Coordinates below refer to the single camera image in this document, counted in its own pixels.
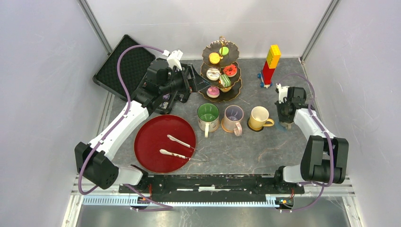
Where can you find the yellow ceramic mug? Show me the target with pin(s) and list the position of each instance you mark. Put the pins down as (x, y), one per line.
(259, 119)

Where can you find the three-tier black gold stand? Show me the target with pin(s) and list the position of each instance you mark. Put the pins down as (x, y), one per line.
(221, 71)

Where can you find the red round tray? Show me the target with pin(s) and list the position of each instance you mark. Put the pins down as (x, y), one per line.
(152, 137)

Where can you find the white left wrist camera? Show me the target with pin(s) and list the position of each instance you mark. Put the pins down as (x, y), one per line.
(173, 59)

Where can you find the white chocolate striped donut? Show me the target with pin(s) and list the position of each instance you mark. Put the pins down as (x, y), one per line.
(213, 74)

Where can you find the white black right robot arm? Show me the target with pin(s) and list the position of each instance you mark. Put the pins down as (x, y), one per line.
(325, 157)

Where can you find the green inside ceramic mug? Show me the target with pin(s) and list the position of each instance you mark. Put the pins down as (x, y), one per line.
(208, 118)

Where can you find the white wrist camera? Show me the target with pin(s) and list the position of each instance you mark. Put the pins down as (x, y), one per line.
(282, 92)
(173, 59)

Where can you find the green matcha cake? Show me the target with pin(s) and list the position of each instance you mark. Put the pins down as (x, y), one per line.
(224, 81)

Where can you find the red yellow toy block tower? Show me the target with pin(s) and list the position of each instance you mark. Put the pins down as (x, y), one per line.
(272, 60)

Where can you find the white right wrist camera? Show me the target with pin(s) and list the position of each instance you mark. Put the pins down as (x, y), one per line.
(282, 92)

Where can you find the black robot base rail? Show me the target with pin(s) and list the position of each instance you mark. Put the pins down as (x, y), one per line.
(215, 188)

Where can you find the orange macaron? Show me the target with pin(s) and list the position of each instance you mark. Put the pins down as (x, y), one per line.
(214, 58)

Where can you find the pink frosted donut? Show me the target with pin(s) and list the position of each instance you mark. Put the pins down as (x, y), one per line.
(213, 92)

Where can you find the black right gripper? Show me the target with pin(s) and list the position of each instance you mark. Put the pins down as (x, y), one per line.
(282, 119)

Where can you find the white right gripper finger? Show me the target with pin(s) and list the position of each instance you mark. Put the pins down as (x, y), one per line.
(180, 142)
(165, 152)

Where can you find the woven coaster front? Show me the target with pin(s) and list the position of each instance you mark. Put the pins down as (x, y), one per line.
(224, 128)

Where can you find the pink ceramic mug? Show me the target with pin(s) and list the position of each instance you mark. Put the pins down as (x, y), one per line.
(233, 115)

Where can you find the red frosted donut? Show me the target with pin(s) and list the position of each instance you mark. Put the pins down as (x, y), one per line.
(230, 70)

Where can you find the green macaron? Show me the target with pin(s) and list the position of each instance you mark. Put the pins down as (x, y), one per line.
(223, 51)

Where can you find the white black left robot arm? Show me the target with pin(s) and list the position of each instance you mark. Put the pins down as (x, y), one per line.
(94, 159)

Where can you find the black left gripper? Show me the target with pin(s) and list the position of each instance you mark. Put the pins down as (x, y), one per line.
(196, 82)

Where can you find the small brown pastry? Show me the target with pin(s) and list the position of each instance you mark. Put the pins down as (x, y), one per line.
(225, 89)

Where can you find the yellow round coaster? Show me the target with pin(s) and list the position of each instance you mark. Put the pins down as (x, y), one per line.
(253, 129)

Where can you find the blue round coaster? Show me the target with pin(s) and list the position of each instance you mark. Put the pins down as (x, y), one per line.
(279, 126)

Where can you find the black poker chip case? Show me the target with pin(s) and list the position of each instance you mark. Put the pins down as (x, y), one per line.
(133, 68)

